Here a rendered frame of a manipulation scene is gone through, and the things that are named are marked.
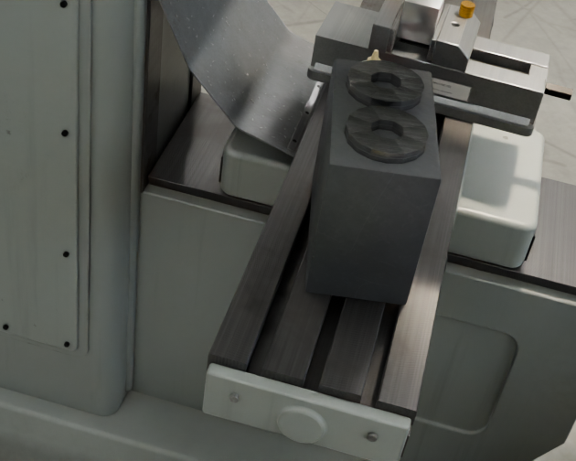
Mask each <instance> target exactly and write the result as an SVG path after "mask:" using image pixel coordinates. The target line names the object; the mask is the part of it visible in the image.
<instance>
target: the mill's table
mask: <svg viewBox="0 0 576 461"><path fill-rule="evenodd" d="M463 1H470V2H472V3H474V4H475V11H474V14H475V16H476V17H477V18H478V20H479V21H480V27H479V29H478V33H477V36H478V37H480V38H487V39H490V35H491V30H492V26H493V23H494V15H495V11H496V2H497V0H444V3H443V8H444V5H445V4H449V5H457V6H460V5H461V3H462V2H463ZM328 89H329V84H326V85H325V88H324V90H323V93H322V95H321V97H320V99H319V102H318V104H317V105H316V108H315V111H314V113H313V116H312V118H311V120H310V123H309V124H308V126H307V129H306V131H305V133H304V137H303V139H302V141H301V143H300V145H299V147H298V149H297V152H296V154H295V156H294V159H293V162H292V164H291V166H290V168H289V170H288V173H287V175H286V177H285V180H284V181H283V184H282V187H281V189H280V191H279V194H278V196H277V198H276V200H275V202H274V204H273V206H272V210H271V212H270V215H269V217H268V219H267V220H266V223H265V225H264V227H263V230H262V232H261V236H260V238H259V239H258V241H257V244H256V246H255V248H254V251H253V253H252V255H251V258H250V260H249V262H248V265H247V267H246V269H245V272H244V274H243V276H242V277H241V280H240V283H239V286H238V288H237V290H236V292H235V295H234V296H233V298H232V301H231V303H230V305H229V309H228V311H227V313H226V315H225V317H224V319H223V322H222V324H221V326H220V328H219V332H218V334H217V336H216V338H215V340H214V343H213V345H212V347H211V349H210V352H209V353H208V365H207V374H206V382H205V391H204V400H203V409H202V410H203V412H204V413H207V414H211V415H214V416H217V417H220V418H224V419H227V420H231V421H233V422H237V423H243V424H246V425H248V426H251V427H255V428H258V429H261V430H264V431H267V432H270V433H274V434H278V435H282V436H285V437H288V438H290V439H292V440H294V441H296V442H299V443H306V444H309V443H311V444H314V445H320V446H323V447H326V448H330V449H333V450H336V451H339V452H343V453H346V454H350V455H352V456H358V457H362V458H365V459H368V460H371V461H400V458H401V457H402V456H403V453H404V450H405V447H406V444H407V442H408V439H409V436H410V431H411V426H412V425H413V423H414V420H415V417H416V414H417V411H418V405H419V400H420V396H421V387H422V383H423V378H424V372H425V368H426V363H427V358H428V354H429V349H430V345H431V340H432V331H433V326H434V321H435V317H436V312H437V307H438V302H439V297H440V292H441V288H442V283H443V275H444V272H445V269H446V264H447V259H448V256H447V255H448V251H449V246H450V241H451V237H452V231H453V223H454V218H455V213H456V209H457V204H458V199H459V194H460V189H461V185H462V180H463V175H464V167H465V161H466V157H467V152H468V147H469V143H470V138H471V133H472V129H473V123H471V122H467V121H464V120H460V119H457V118H453V117H450V116H446V115H443V114H439V113H435V116H436V126H437V135H438V146H439V155H440V164H441V174H442V183H441V185H440V189H439V192H438V196H437V199H436V202H435V205H434V209H433V212H432V217H431V221H430V224H429V228H428V230H427V234H426V237H425V241H424V244H423V247H422V250H421V256H420V260H419V262H418V266H417V269H416V273H415V275H414V279H413V282H412V286H411V291H410V294H409V298H408V301H407V304H406V305H397V304H391V303H383V302H377V301H369V300H363V299H356V298H349V297H343V296H335V295H322V294H316V293H309V292H306V291H305V276H306V263H307V250H308V236H309V223H310V210H311V197H312V184H313V175H314V170H315V160H316V156H317V150H318V145H319V140H320V134H321V130H322V124H323V119H324V114H325V105H326V99H327V94H328Z"/></svg>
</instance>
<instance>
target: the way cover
mask: <svg viewBox="0 0 576 461"><path fill-rule="evenodd" d="M258 1H259V2H258ZM159 2H160V4H161V7H162V8H163V10H164V13H165V16H166V19H167V21H168V23H169V25H170V27H171V29H172V31H173V34H174V36H175V38H176V42H177V44H178V46H179V48H180V50H181V53H182V55H183V57H184V60H185V62H186V64H187V66H188V68H189V69H190V71H191V72H192V74H193V75H194V77H195V78H196V79H197V80H198V82H199V83H200V84H201V85H202V87H203V88H204V89H205V90H206V92H207V93H208V94H209V95H210V97H211V98H212V99H213V100H214V102H215V103H216V104H217V105H218V107H219V108H220V109H221V110H222V111H223V112H224V113H225V114H226V116H227V117H228V118H229V120H230V121H231V122H232V123H233V124H234V125H235V126H236V127H237V128H238V129H240V130H241V131H242V132H243V133H245V134H248V135H250V136H252V137H254V138H256V139H258V140H260V141H262V142H264V143H265V144H267V145H270V146H272V147H274V148H276V149H278V150H280V151H282V152H284V153H286V154H287V155H290V156H292V157H294V156H295V154H296V152H297V149H298V147H299V145H300V143H301V141H302V139H303V137H304V133H305V131H306V129H307V126H308V124H309V123H310V120H311V118H312V116H313V113H314V111H315V108H316V105H317V104H318V102H319V99H320V97H321V95H322V93H323V90H324V88H325V85H326V83H323V82H320V81H316V80H311V79H309V78H308V77H307V71H308V66H309V65H310V63H311V61H312V56H313V50H314V43H313V42H311V41H309V40H307V39H305V38H302V37H300V36H298V35H296V34H294V33H293V32H292V31H291V30H290V29H289V28H288V27H287V26H286V25H285V24H284V22H283V21H282V20H281V19H280V18H279V16H278V15H277V14H276V12H275V11H274V10H273V8H272V7H271V5H270V4H269V3H268V1H267V0H199V1H198V0H179V2H178V1H177V0H159ZM170 3H171V4H170ZM202 7H204V8H202ZM176 15H177V17H176ZM213 15H214V16H213ZM226 17H227V18H226ZM187 18H188V19H189V20H188V19H187ZM222 18H223V19H222ZM275 19H276V20H275ZM262 20H263V21H262ZM226 21H227V22H228V24H227V22H226ZM189 27H190V28H189ZM213 29H214V31H213ZM224 29H226V30H224ZM239 29H240V30H239ZM249 31H250V32H249ZM263 31H264V33H263ZM210 34H211V35H210ZM277 37H278V39H277ZM223 38H224V39H223ZM269 38H271V39H269ZM211 43H212V44H214V45H212V44H211ZM296 47H298V48H296ZM275 51H276V52H275ZM249 54H250V55H251V56H250V55H249ZM233 55H234V56H233ZM299 56H300V57H299ZM213 60H214V62H212V61H213ZM225 62H226V63H225ZM263 64H264V65H263ZM266 64H267V66H266ZM210 65H211V66H210ZM286 67H287V68H286ZM302 67H303V68H302ZM267 68H268V69H267ZM227 69H229V70H227ZM256 70H257V71H256ZM266 72H267V73H268V74H267V73H266ZM247 73H248V74H249V75H247ZM290 76H292V77H291V78H290ZM232 79H233V80H232ZM208 81H209V82H208ZM225 82H226V83H225ZM209 84H211V85H212V86H210V85H209ZM319 87H320V88H319ZM243 91H244V93H242V92H243ZM233 92H234V93H233ZM220 93H221V95H220ZM264 93H266V94H264ZM232 95H233V97H232ZM273 96H275V97H273ZM302 96H303V97H302ZM259 97H260V99H259ZM233 98H234V99H235V100H236V101H234V99H233ZM251 99H252V100H251ZM232 100H233V101H232ZM302 102H303V103H302ZM283 106H285V107H283ZM279 107H280V108H279ZM267 108H268V109H269V110H270V111H269V110H268V109H267ZM274 110H275V111H274ZM300 112H301V113H300ZM262 116H263V117H262ZM291 116H292V117H291ZM252 118H253V120H252ZM280 118H281V119H280ZM288 119H290V120H288ZM260 127H262V128H260ZM264 127H266V128H264ZM294 127H295V128H296V129H295V128H294ZM284 128H285V130H284ZM272 136H273V137H272ZM284 136H286V138H285V137H284ZM274 137H275V138H274Z"/></svg>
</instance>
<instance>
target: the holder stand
mask: <svg viewBox="0 0 576 461"><path fill-rule="evenodd" d="M441 183H442V174H441V164H440V155H439V146H438V135H437V126H436V116H435V107H434V98H433V87H432V74H431V73H430V72H429V71H425V70H413V69H409V68H407V67H404V66H402V65H400V64H398V63H394V62H390V61H386V60H367V61H362V62H361V61H354V60H348V59H335V60H334V63H333V68H332V73H331V79H330V83H329V89H328V94H327V99H326V105H325V114H324V119H323V124H322V130H321V134H320V140H319V145H318V150H317V156H316V160H315V170H314V175H313V184H312V197H311V210H310V223H309V236H308V250H307V263H306V276H305V291H306V292H309V293H316V294H322V295H335V296H343V297H349V298H356V299H363V300H369V301H377V302H383V303H391V304H397V305H406V304H407V301H408V298H409V294H410V291H411V286H412V282H413V279H414V275H415V273H416V269H417V266H418V262H419V260H420V256H421V250H422V247H423V244H424V241H425V237H426V234H427V230H428V228H429V224H430V221H431V217H432V212H433V209H434V205H435V202H436V199H437V196H438V192H439V189H440V185H441Z"/></svg>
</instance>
